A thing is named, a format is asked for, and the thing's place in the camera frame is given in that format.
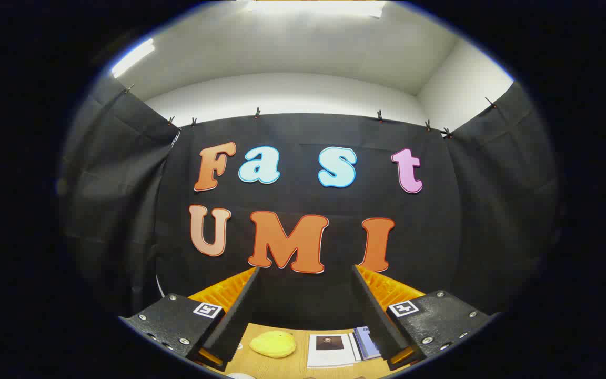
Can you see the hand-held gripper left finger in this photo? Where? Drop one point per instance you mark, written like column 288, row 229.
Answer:
column 234, row 321

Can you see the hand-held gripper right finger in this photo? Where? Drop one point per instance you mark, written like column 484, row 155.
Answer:
column 376, row 321

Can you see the blue book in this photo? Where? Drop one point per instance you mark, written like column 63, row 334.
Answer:
column 367, row 342

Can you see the yellow plush toy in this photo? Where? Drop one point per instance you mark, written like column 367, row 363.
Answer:
column 273, row 345

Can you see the white book with portrait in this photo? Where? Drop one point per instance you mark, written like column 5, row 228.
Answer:
column 329, row 358

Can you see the black backdrop cloth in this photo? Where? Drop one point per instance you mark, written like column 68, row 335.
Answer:
column 298, row 192

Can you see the row of black clips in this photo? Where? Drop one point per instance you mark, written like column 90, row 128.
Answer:
column 256, row 112

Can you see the ceiling light panel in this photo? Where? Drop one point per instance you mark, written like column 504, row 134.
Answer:
column 313, row 7
column 132, row 58

